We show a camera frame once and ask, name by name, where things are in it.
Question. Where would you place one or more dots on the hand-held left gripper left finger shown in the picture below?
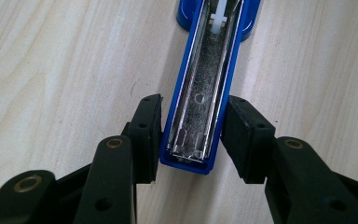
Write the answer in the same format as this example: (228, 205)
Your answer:
(144, 146)

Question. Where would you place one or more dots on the blue stapler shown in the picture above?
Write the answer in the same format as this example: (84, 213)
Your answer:
(199, 118)

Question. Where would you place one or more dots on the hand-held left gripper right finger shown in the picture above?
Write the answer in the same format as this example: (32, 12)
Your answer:
(248, 146)

